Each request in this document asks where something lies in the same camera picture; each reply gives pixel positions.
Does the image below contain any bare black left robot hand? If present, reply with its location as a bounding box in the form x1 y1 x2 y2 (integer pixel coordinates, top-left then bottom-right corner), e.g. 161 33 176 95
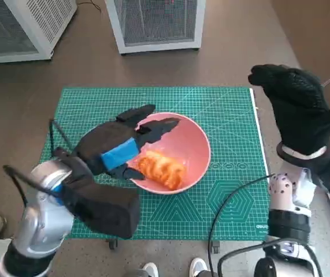
74 103 181 181

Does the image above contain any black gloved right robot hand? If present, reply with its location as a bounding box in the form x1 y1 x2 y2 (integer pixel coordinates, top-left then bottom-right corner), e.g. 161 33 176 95
247 64 330 157

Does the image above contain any long braided toy bread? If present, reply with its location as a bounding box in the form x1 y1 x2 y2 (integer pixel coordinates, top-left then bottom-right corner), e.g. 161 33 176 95
136 149 186 190

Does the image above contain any pink bowl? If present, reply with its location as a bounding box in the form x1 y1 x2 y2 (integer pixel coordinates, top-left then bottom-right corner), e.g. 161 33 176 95
124 112 212 194

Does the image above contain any green cutting mat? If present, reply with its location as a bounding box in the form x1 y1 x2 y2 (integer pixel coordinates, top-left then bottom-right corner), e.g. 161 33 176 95
39 86 269 241

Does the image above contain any white cabinet with mesh door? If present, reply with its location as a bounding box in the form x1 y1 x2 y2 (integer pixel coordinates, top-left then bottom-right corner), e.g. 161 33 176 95
104 0 207 55

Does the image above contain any white shoe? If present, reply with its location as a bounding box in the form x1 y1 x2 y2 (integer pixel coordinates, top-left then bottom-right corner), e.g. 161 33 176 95
143 262 160 277
189 257 209 277

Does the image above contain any white cabinet with perforated side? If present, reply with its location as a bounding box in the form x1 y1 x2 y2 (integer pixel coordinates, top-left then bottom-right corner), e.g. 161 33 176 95
0 0 78 66

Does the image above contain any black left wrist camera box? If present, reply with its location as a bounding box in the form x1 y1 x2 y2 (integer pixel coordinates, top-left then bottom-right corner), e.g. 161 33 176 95
62 173 141 239

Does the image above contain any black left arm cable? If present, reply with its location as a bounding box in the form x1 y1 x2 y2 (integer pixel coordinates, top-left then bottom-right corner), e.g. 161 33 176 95
2 118 73 208

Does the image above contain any thin black floor cable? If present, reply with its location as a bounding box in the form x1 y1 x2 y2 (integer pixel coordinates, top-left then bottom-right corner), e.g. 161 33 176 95
76 0 102 13

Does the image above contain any long black right arm cable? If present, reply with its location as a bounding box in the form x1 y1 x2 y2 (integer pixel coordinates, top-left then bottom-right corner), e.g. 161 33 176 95
207 173 276 277

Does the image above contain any looped black right arm cable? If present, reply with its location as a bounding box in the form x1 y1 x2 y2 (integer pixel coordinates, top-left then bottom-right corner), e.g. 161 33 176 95
217 241 287 277

